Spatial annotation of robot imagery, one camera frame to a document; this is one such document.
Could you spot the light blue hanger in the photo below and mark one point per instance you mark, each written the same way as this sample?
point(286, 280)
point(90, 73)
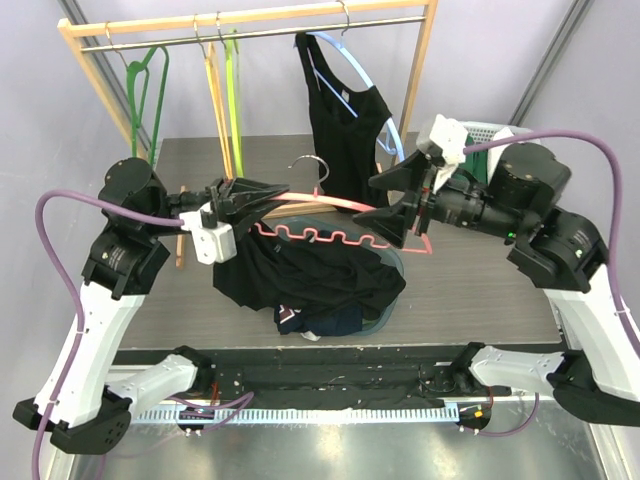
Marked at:
point(367, 102)

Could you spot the folded white shirt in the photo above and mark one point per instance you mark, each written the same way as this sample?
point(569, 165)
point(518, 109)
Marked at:
point(494, 154)

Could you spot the neon yellow hanger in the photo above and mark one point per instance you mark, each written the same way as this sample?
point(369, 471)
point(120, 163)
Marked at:
point(232, 68)

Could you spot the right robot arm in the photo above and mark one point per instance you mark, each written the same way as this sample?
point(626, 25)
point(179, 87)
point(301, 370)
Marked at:
point(560, 252)

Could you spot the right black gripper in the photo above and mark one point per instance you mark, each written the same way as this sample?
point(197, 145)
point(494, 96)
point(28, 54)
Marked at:
point(420, 201)

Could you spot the black dress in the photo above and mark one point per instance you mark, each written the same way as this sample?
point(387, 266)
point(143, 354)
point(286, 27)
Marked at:
point(316, 278)

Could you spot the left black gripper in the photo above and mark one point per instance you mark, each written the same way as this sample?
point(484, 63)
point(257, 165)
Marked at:
point(245, 190)

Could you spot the folded dark green shirt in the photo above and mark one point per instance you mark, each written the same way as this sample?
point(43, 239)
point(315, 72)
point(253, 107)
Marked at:
point(476, 164)

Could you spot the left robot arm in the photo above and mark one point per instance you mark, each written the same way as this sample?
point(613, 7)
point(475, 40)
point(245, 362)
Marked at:
point(78, 409)

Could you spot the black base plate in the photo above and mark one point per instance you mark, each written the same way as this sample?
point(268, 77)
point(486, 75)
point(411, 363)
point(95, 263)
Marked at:
point(336, 378)

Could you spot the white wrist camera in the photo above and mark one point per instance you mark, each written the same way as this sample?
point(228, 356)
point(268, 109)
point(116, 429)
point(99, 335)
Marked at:
point(443, 145)
point(214, 241)

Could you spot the navy tank top maroon trim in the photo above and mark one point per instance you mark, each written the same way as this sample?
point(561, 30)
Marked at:
point(342, 322)

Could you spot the white slotted cable duct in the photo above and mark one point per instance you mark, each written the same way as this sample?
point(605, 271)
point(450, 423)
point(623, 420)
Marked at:
point(180, 414)

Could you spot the yellow plastic hanger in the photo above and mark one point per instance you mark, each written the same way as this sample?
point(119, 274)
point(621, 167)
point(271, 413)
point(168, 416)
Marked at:
point(215, 89)

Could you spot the teal plastic basin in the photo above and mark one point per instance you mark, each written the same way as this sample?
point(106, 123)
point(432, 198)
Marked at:
point(390, 310)

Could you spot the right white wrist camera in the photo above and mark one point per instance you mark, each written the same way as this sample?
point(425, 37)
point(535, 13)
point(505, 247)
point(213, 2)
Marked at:
point(443, 145)

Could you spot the black white striped tank top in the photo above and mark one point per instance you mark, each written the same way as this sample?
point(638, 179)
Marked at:
point(308, 335)

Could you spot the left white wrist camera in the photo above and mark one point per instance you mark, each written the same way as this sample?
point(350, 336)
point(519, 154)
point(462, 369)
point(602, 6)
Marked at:
point(214, 241)

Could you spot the white plastic basket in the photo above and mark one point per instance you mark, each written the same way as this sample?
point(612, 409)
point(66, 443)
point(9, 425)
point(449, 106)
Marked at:
point(483, 132)

